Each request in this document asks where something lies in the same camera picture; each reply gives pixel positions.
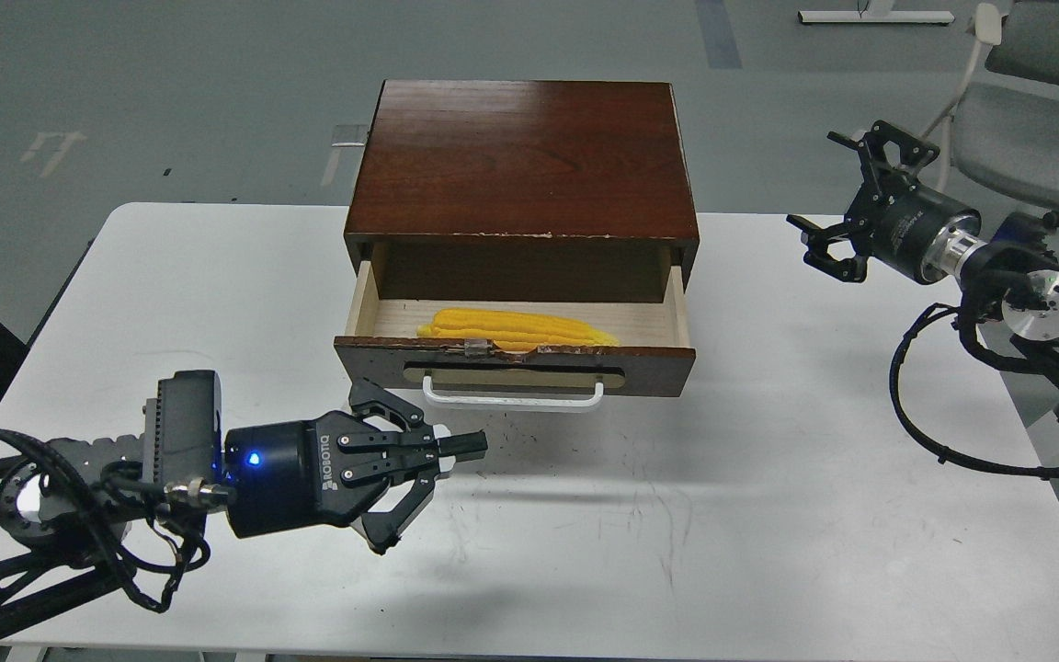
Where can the dark wooden drawer cabinet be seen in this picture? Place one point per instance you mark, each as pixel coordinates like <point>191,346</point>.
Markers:
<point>562,191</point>

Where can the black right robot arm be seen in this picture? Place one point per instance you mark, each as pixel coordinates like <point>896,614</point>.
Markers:
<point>1008,316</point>

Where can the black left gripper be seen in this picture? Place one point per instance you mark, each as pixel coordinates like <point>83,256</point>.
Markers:
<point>291,475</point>

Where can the yellow corn cob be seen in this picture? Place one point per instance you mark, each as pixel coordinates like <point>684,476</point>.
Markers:
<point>511,331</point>

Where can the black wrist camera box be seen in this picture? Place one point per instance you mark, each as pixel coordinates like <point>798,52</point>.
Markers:
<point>182,438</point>

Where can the wooden drawer with white handle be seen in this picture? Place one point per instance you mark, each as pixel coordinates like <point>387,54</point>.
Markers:
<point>653,358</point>

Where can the grey office chair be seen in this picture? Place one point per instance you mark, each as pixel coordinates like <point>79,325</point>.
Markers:
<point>1001,127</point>

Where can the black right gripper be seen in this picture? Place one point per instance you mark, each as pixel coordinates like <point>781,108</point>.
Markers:
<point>893,218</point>

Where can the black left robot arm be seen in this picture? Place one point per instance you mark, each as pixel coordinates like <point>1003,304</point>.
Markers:
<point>130,514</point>

